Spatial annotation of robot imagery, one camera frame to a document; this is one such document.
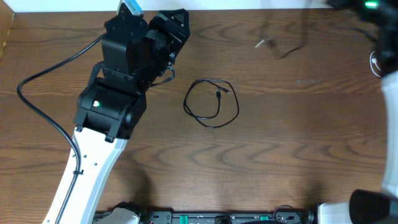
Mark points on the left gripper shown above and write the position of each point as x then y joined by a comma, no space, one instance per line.
173,32

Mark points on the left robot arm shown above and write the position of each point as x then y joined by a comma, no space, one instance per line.
108,110

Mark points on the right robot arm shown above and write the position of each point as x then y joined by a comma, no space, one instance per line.
367,206

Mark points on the cardboard box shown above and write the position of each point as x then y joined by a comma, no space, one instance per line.
7,16

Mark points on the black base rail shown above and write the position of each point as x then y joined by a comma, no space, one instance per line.
127,212

